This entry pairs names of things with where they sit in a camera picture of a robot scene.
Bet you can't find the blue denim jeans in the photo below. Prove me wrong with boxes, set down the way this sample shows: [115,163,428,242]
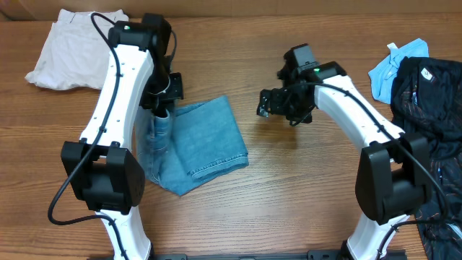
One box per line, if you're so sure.
[134,96,249,196]

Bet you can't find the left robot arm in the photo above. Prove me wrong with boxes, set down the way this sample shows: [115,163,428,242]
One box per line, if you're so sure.
[48,13,184,259]

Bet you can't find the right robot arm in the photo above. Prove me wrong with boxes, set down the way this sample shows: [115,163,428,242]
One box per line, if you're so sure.
[257,44,432,259]

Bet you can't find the light blue shirt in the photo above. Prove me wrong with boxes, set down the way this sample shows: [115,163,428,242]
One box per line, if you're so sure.
[368,38,430,105]

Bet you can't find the folded beige trousers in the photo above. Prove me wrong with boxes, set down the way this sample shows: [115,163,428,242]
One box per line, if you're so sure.
[25,9,110,90]

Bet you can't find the black printed garment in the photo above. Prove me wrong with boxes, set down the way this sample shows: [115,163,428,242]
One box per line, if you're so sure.
[391,57,461,259]

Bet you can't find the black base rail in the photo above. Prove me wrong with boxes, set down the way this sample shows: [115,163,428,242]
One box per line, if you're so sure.
[86,248,409,260]

